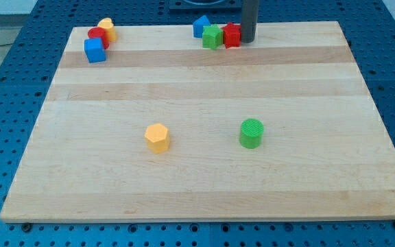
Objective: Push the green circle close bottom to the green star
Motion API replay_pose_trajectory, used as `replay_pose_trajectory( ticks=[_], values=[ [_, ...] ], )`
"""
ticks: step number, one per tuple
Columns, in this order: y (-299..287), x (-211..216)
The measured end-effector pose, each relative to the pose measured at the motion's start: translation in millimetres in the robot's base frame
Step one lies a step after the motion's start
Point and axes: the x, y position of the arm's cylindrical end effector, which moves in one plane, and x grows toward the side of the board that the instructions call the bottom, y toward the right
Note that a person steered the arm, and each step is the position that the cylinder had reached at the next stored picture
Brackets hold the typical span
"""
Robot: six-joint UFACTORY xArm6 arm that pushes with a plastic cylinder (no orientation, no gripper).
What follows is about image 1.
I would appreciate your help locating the yellow hexagon block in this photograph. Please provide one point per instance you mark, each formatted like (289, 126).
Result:
(157, 138)

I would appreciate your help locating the wooden board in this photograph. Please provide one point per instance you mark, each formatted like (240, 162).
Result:
(325, 153)

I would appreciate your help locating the red cylinder block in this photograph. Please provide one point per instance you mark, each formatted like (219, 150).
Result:
(99, 32)

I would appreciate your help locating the yellow heart block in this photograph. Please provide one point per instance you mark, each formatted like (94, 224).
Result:
(109, 27)

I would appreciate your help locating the green cylinder block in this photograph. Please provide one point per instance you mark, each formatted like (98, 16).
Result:
(251, 132)

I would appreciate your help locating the blue cube block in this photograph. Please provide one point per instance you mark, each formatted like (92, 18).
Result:
(94, 50)

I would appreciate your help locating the red star block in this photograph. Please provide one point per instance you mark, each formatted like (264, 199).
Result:
(231, 35)

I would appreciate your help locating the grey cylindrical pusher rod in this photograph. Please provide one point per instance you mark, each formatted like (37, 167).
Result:
(249, 18)

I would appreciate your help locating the blue pentagon block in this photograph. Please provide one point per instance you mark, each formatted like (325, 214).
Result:
(198, 26)

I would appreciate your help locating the green star block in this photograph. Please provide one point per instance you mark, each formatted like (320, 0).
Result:
(212, 36)

